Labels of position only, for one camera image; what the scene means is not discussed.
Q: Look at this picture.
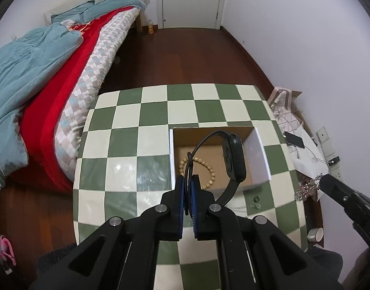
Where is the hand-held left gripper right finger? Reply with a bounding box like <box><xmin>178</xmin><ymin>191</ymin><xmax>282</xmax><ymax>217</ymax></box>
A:
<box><xmin>189</xmin><ymin>174</ymin><xmax>346</xmax><ymax>290</ymax></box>

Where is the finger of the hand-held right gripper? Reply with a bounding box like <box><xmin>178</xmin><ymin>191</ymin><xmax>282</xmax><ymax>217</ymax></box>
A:
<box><xmin>319</xmin><ymin>174</ymin><xmax>360</xmax><ymax>219</ymax></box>

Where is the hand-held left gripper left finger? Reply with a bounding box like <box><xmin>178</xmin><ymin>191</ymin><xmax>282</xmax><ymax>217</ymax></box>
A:
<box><xmin>28</xmin><ymin>175</ymin><xmax>186</xmax><ymax>290</ymax></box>

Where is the silver chain bracelet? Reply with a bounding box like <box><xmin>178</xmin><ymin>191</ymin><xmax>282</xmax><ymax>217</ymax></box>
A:
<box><xmin>295</xmin><ymin>173</ymin><xmax>324</xmax><ymax>202</ymax></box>

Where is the black smartwatch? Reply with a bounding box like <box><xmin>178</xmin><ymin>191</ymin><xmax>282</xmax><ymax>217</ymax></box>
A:
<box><xmin>185</xmin><ymin>131</ymin><xmax>247</xmax><ymax>216</ymax></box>

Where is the white cardboard box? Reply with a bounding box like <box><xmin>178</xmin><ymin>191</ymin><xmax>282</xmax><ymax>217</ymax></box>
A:
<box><xmin>169</xmin><ymin>126</ymin><xmax>272</xmax><ymax>193</ymax></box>

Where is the white power strip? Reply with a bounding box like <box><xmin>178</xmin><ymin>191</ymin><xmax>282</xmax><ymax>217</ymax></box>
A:
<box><xmin>316</xmin><ymin>126</ymin><xmax>344</xmax><ymax>179</ymax></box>

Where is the white cup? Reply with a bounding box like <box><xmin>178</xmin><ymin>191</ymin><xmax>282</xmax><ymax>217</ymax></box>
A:
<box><xmin>307</xmin><ymin>227</ymin><xmax>324</xmax><ymax>243</ymax></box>

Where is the black smartphone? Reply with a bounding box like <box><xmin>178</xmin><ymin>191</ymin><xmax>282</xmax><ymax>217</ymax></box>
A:
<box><xmin>284</xmin><ymin>131</ymin><xmax>306</xmax><ymax>149</ymax></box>

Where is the green white checked tablecloth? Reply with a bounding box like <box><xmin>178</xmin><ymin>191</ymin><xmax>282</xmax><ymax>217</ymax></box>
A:
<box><xmin>73</xmin><ymin>84</ymin><xmax>308</xmax><ymax>290</ymax></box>

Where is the grid patterned cloth bag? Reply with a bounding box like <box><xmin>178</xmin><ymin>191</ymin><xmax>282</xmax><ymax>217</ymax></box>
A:
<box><xmin>267</xmin><ymin>87</ymin><xmax>304</xmax><ymax>133</ymax></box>

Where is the diamond patterned mattress pad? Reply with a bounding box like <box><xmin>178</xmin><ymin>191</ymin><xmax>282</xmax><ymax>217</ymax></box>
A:
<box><xmin>54</xmin><ymin>7</ymin><xmax>142</xmax><ymax>182</ymax></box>

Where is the bed with blankets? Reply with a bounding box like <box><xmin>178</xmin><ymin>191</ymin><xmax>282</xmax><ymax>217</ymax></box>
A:
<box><xmin>18</xmin><ymin>6</ymin><xmax>135</xmax><ymax>194</ymax></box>

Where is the pink slipper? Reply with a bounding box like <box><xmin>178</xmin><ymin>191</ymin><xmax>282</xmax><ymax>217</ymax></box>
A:
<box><xmin>0</xmin><ymin>235</ymin><xmax>17</xmax><ymax>274</ymax></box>

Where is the white door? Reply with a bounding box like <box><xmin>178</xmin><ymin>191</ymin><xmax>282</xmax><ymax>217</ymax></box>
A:
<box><xmin>156</xmin><ymin>0</ymin><xmax>229</xmax><ymax>31</ymax></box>

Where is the light blue blanket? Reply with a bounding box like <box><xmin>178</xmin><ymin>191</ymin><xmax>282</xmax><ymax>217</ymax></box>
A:
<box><xmin>0</xmin><ymin>26</ymin><xmax>84</xmax><ymax>191</ymax></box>
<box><xmin>50</xmin><ymin>0</ymin><xmax>147</xmax><ymax>25</ymax></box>

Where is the wooden bead bracelet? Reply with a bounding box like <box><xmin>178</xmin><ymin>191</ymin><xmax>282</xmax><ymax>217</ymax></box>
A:
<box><xmin>179</xmin><ymin>156</ymin><xmax>218</xmax><ymax>191</ymax></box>

